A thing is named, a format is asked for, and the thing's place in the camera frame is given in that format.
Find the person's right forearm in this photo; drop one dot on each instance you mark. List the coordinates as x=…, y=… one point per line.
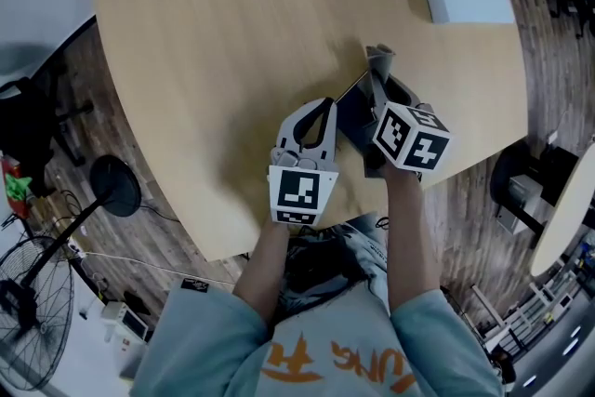
x=411, y=246

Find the round cream table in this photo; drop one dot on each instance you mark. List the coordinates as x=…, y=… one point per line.
x=567, y=218

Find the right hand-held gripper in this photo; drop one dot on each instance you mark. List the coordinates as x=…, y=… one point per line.
x=413, y=139

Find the grey metal box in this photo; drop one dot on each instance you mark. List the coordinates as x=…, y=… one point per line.
x=518, y=200

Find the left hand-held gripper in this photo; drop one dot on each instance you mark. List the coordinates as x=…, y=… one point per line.
x=300, y=195

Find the dark blue notebook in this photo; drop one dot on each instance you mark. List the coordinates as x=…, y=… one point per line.
x=353, y=116

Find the person's left forearm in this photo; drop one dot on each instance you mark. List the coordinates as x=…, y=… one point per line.
x=265, y=274

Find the black office chair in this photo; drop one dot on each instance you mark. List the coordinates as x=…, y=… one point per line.
x=28, y=130
x=567, y=0

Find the light blue jeans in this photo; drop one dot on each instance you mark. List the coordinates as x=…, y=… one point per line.
x=369, y=242

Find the light blue printed shirt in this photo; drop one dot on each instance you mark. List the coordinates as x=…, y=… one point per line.
x=348, y=334

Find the red bag with green tuft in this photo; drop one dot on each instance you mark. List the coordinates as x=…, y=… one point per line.
x=16, y=190

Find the small white appliance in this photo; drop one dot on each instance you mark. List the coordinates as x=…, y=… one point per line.
x=125, y=321

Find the black standing fan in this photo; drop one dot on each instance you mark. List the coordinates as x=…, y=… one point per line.
x=115, y=186

